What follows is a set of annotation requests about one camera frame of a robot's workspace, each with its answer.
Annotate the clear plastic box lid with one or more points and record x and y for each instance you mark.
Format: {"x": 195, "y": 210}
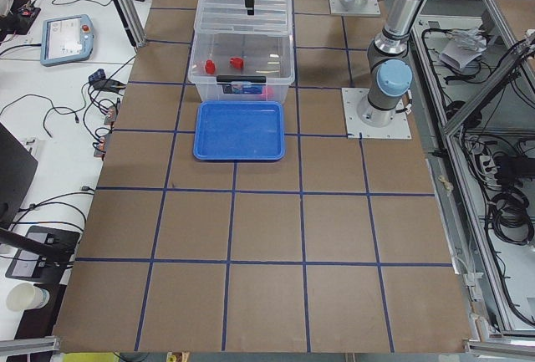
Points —
{"x": 264, "y": 17}

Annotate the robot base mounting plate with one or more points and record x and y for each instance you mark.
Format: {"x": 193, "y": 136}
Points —
{"x": 357, "y": 8}
{"x": 363, "y": 121}

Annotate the clear plastic storage box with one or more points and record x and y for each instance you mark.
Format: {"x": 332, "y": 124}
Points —
{"x": 269, "y": 56}

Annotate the blue plastic tray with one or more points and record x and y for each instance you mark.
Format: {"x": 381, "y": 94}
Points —
{"x": 239, "y": 131}

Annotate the blue teach pendant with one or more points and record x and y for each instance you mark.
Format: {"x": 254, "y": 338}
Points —
{"x": 66, "y": 40}

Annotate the black monitor stand base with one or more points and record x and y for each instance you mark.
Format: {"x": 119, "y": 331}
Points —
{"x": 43, "y": 254}

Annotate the white paper cup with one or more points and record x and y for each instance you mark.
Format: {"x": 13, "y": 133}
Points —
{"x": 26, "y": 296}

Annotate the black box latch handle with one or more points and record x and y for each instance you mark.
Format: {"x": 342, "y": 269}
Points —
{"x": 246, "y": 79}

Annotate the aluminium frame post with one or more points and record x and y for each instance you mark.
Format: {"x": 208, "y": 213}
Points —
{"x": 131, "y": 22}

